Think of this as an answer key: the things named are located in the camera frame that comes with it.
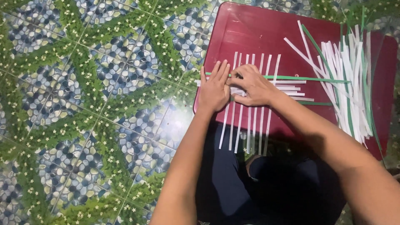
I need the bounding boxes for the person's left hand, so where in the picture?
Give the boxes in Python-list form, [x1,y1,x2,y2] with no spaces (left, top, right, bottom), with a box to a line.
[198,59,232,114]

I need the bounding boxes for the person's right hand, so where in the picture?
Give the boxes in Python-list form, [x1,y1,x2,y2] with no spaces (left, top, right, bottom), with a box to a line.
[226,64,279,107]

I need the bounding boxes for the woven white paper strips mat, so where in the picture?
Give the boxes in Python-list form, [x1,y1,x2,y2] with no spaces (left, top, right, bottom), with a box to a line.
[194,51,315,157]

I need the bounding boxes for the long green paper strip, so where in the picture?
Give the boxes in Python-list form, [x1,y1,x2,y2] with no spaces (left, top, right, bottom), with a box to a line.
[205,72,352,84]

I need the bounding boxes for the dark red plastic tray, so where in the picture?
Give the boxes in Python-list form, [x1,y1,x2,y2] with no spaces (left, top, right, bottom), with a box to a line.
[193,1,399,161]

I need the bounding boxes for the short green paper strip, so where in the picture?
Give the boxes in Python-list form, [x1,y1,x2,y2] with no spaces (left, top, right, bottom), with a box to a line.
[230,97,334,106]

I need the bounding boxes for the person's dark blue trousers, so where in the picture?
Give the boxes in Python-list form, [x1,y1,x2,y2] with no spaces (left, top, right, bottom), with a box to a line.
[195,121,348,225]

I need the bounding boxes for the loose pile of paper strips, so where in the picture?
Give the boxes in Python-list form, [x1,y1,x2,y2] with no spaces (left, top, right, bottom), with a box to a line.
[283,6,385,163]

